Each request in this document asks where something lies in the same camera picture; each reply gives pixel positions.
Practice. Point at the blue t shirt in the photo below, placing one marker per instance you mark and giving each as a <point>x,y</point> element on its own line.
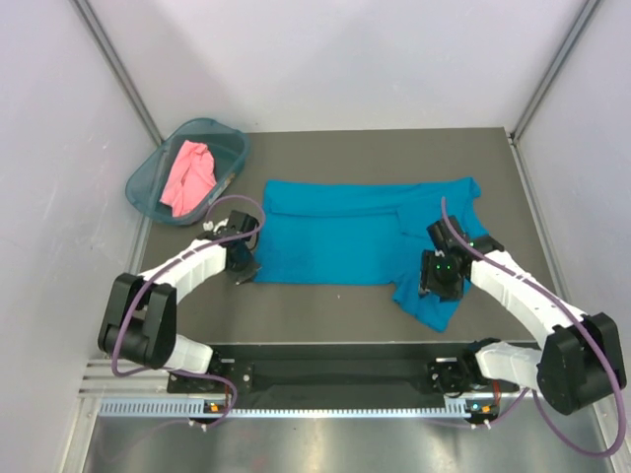
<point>361,235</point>

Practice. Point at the left aluminium frame post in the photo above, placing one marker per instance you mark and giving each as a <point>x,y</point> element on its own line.
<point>94,26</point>

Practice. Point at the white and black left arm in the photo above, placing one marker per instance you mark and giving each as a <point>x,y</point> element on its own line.
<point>139,324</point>

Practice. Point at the pink t shirt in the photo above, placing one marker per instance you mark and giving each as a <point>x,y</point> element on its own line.
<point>191,178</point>

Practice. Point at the slotted grey cable duct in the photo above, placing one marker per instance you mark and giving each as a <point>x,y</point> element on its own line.
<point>199,408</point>

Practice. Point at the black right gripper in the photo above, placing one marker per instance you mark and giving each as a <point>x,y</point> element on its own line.
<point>447,293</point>

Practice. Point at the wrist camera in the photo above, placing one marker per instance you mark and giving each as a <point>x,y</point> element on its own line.
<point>239,225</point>
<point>442,237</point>

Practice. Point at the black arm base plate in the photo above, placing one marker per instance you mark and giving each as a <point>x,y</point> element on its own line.
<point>446,359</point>

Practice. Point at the teal plastic bin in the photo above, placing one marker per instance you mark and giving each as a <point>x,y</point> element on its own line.
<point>229,147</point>

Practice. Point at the aluminium front rail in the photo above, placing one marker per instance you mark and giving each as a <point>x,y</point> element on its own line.
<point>98,377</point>

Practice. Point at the right aluminium frame post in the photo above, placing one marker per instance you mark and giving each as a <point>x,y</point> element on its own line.
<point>552,71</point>

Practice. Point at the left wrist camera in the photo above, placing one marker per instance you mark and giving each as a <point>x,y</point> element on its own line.
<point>239,225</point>

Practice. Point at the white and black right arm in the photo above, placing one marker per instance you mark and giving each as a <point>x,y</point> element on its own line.
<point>578,358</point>

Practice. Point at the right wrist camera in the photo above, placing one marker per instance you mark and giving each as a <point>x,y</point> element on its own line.
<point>442,237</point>

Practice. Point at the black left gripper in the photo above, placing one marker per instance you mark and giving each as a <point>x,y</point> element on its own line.
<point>247,272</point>

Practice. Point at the aluminium frame post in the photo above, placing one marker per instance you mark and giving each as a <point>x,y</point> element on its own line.
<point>94,26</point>
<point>552,71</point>

